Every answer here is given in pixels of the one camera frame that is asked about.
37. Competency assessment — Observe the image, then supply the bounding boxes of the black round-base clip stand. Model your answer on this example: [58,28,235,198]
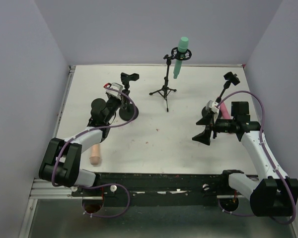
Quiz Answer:
[119,72,140,121]

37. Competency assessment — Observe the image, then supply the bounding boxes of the beige microphone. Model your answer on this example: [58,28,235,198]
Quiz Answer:
[89,144,101,166]

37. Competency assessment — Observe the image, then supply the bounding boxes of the black tripod shock-mount stand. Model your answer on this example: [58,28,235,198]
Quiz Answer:
[149,47,192,112]

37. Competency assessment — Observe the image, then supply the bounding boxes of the green toy microphone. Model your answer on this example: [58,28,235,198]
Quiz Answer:
[173,37,189,79]

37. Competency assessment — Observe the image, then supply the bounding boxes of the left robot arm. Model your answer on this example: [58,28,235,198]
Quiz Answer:
[39,93,128,187]

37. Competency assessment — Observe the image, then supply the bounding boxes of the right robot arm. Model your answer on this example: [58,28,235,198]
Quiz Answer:
[192,101,298,217]

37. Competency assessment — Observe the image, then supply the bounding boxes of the black right round-base stand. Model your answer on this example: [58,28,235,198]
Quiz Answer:
[216,72,240,118]

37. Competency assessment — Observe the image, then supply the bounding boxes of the pink toy microphone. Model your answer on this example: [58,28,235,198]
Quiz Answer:
[220,103,231,119]

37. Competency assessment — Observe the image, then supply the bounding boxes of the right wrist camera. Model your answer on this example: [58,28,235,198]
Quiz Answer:
[205,100,220,114]

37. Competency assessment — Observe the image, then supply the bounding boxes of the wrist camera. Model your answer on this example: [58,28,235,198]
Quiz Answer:
[205,100,220,114]
[104,83,123,99]

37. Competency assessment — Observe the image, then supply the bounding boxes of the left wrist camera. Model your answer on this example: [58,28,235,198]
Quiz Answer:
[104,83,123,99]

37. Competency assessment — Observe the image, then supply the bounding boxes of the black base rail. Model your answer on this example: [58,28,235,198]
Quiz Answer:
[72,170,242,208]

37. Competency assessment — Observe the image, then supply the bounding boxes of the aluminium frame extrusion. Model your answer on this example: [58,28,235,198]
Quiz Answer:
[17,65,76,238]

